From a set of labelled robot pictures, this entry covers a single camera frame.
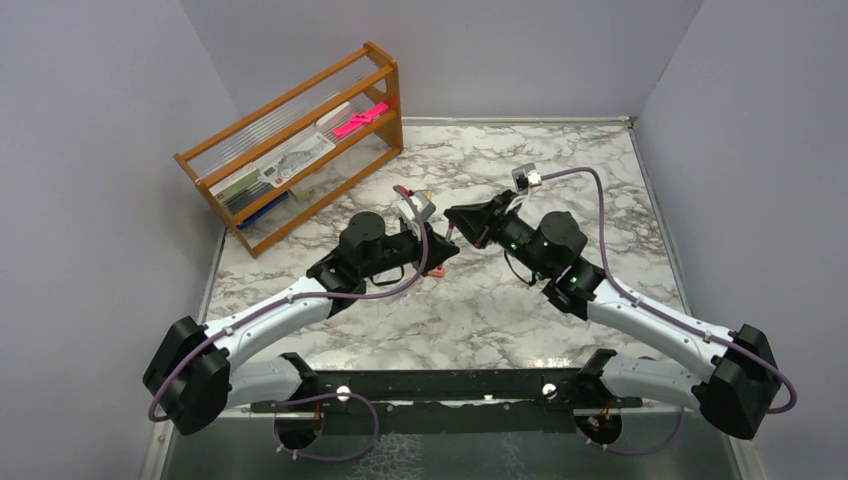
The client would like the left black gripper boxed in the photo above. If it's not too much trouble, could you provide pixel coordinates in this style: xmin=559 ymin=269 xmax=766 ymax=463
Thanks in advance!
xmin=360 ymin=218 xmax=458 ymax=278

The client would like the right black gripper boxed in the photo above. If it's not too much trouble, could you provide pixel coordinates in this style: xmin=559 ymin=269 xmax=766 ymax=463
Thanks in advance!
xmin=444 ymin=192 xmax=549 ymax=280

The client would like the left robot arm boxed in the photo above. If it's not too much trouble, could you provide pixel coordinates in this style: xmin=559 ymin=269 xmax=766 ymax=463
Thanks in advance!
xmin=142 ymin=211 xmax=460 ymax=435

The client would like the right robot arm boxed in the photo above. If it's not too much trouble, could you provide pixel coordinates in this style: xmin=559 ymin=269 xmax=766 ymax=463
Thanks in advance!
xmin=444 ymin=190 xmax=783 ymax=440

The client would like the pink tool on rack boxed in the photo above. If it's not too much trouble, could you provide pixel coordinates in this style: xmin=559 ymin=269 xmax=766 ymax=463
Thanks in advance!
xmin=332 ymin=102 xmax=390 ymax=138

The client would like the white digital scale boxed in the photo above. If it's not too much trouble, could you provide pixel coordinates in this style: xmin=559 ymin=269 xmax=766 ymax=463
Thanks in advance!
xmin=253 ymin=128 xmax=335 ymax=188

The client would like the wooden rack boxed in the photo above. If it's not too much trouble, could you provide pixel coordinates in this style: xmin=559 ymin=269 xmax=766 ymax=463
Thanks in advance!
xmin=174 ymin=42 xmax=404 ymax=258

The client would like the green white box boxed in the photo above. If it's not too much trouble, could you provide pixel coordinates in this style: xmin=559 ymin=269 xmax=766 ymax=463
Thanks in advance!
xmin=209 ymin=164 xmax=261 ymax=215

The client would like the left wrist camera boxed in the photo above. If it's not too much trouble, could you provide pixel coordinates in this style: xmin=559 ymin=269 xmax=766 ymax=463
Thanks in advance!
xmin=395 ymin=192 xmax=436 ymax=236

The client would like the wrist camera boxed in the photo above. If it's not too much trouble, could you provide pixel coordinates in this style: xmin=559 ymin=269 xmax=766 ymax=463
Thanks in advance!
xmin=511 ymin=163 xmax=543 ymax=199
xmin=395 ymin=192 xmax=436 ymax=236

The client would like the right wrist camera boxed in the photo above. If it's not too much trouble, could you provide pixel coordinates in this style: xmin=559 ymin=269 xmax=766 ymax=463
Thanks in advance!
xmin=511 ymin=163 xmax=543 ymax=199

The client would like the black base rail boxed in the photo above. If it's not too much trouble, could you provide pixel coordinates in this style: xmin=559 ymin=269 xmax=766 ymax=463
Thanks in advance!
xmin=250 ymin=368 xmax=642 ymax=435

